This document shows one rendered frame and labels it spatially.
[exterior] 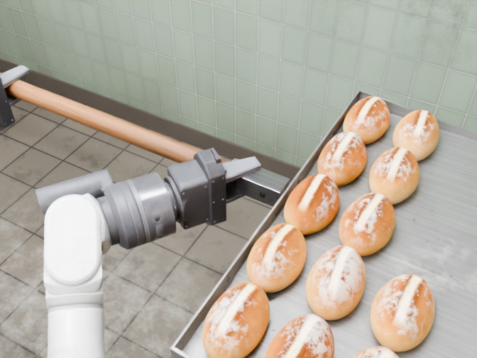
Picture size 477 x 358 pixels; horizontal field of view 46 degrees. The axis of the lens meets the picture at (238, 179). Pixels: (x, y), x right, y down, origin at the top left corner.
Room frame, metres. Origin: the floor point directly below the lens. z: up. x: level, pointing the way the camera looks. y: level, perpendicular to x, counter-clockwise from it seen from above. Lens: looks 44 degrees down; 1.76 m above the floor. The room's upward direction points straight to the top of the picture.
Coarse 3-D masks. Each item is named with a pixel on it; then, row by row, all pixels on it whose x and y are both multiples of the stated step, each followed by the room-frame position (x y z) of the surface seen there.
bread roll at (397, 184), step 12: (384, 156) 0.58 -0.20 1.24; (396, 156) 0.58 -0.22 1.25; (408, 156) 0.58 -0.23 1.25; (372, 168) 0.58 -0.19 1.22; (384, 168) 0.56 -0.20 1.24; (396, 168) 0.56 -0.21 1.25; (408, 168) 0.56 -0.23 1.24; (372, 180) 0.56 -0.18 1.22; (384, 180) 0.54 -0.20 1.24; (396, 180) 0.54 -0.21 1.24; (408, 180) 0.54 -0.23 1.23; (384, 192) 0.53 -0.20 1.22; (396, 192) 0.53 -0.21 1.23; (408, 192) 0.54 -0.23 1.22
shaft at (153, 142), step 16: (16, 96) 0.77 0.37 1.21; (32, 96) 0.76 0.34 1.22; (48, 96) 0.75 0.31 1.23; (64, 112) 0.72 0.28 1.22; (80, 112) 0.71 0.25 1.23; (96, 112) 0.70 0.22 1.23; (96, 128) 0.69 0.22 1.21; (112, 128) 0.67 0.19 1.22; (128, 128) 0.67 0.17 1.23; (144, 144) 0.64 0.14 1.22; (160, 144) 0.63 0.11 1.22; (176, 144) 0.63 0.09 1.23; (176, 160) 0.61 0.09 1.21; (224, 160) 0.60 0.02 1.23
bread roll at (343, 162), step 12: (348, 132) 0.63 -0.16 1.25; (336, 144) 0.60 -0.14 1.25; (348, 144) 0.60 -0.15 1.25; (360, 144) 0.61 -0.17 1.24; (324, 156) 0.59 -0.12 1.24; (336, 156) 0.58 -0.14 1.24; (348, 156) 0.58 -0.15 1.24; (360, 156) 0.59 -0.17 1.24; (324, 168) 0.58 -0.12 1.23; (336, 168) 0.57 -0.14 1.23; (348, 168) 0.57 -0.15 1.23; (360, 168) 0.58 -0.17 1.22; (336, 180) 0.56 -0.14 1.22; (348, 180) 0.57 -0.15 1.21
